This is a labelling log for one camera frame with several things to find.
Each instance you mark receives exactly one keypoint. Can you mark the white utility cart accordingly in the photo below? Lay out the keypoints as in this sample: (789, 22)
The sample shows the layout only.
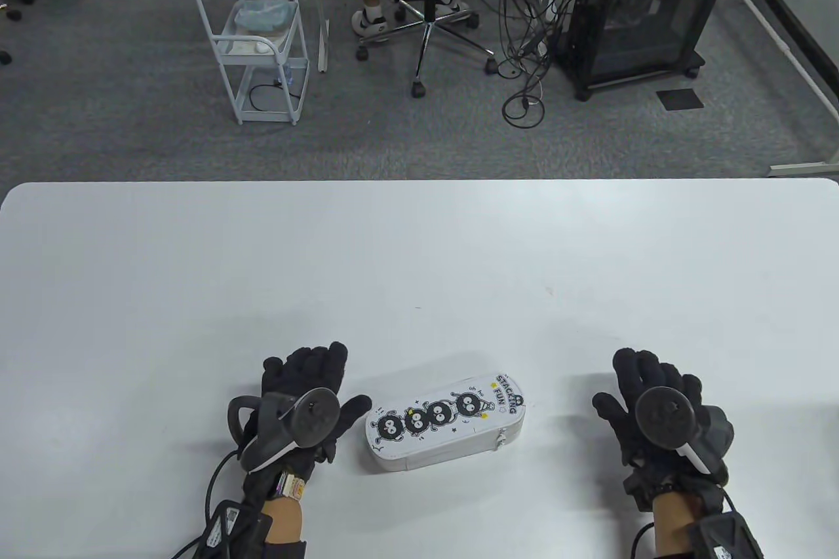
(288, 101)

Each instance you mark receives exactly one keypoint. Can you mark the white desk frame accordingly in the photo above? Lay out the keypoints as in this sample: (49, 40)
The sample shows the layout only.
(786, 50)

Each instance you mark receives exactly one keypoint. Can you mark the person's right forearm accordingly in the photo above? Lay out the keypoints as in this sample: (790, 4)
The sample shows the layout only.
(672, 520)

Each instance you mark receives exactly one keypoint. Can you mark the blue plastic bag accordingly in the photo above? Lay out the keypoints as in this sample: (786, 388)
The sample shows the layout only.
(262, 14)

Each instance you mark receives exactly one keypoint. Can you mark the person's right hand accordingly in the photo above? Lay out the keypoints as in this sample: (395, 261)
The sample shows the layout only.
(655, 369)

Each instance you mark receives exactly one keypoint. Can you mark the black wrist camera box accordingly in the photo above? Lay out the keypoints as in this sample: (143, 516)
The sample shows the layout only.
(724, 539)
(229, 523)

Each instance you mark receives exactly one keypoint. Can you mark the white desk leg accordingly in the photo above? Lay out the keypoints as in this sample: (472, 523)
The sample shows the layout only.
(322, 51)

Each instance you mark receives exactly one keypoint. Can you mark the black floor plate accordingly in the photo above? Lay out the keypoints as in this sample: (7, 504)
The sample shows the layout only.
(680, 99)

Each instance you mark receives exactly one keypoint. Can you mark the person's left forearm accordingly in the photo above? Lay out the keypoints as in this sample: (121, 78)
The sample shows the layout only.
(285, 520)

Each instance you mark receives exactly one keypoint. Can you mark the smartwatch with beige band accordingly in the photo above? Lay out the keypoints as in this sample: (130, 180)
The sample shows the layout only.
(292, 485)

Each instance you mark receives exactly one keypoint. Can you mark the black mesh cabinet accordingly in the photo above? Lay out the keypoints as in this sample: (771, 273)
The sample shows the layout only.
(642, 2)

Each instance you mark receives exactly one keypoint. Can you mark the person's left hand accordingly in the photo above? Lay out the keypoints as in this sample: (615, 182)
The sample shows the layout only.
(308, 369)

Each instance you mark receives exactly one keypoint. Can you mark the white cartoon-print pencil case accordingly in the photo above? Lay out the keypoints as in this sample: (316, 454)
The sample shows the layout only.
(446, 445)

